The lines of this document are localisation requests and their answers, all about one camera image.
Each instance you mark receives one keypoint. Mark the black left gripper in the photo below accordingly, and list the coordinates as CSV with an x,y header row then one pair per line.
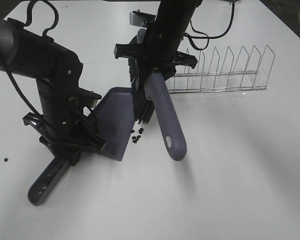
x,y
65,127

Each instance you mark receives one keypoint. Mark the purple hand brush black bristles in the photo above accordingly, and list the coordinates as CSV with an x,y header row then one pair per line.
x,y
152,96

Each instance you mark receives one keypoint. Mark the chrome wire dish rack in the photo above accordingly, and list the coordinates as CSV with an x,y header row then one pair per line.
x,y
228,71

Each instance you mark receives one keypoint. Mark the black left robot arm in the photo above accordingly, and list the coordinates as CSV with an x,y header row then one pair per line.
x,y
57,71

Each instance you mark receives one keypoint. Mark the pile of coffee beans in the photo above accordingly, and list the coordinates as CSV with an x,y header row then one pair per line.
x,y
136,134

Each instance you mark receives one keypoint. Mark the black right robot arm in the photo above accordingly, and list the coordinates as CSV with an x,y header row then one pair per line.
x,y
172,17

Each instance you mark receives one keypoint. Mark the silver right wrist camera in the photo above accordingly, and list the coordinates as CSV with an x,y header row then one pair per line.
x,y
141,19

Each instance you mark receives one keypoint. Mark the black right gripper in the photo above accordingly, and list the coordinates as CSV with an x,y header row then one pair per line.
x,y
154,49

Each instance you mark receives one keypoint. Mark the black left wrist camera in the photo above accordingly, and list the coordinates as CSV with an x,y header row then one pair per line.
x,y
87,98

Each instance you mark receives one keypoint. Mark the purple plastic dustpan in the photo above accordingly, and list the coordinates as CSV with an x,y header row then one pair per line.
x,y
115,120

